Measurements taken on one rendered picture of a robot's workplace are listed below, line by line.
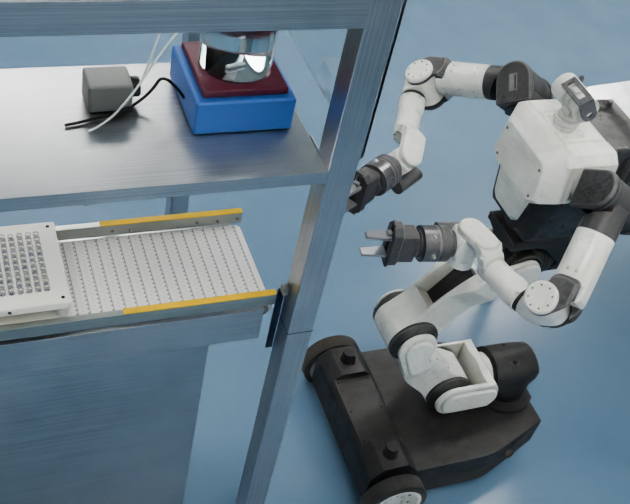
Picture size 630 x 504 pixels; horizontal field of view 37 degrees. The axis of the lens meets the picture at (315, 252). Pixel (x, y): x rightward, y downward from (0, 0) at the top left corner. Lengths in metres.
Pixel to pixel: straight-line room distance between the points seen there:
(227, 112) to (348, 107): 0.24
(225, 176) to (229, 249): 0.52
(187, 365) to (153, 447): 0.33
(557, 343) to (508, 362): 0.67
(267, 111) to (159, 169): 0.25
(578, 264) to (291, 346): 0.66
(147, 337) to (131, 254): 0.21
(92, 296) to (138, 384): 0.30
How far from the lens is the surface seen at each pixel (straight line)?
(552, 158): 2.24
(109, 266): 2.16
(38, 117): 1.83
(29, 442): 2.39
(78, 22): 1.47
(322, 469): 2.96
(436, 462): 2.87
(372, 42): 1.64
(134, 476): 2.62
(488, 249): 2.21
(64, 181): 1.69
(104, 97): 1.83
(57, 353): 2.07
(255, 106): 1.81
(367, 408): 2.89
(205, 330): 2.12
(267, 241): 3.57
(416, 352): 2.55
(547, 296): 2.12
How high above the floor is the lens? 2.43
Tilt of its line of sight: 43 degrees down
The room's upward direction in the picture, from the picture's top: 14 degrees clockwise
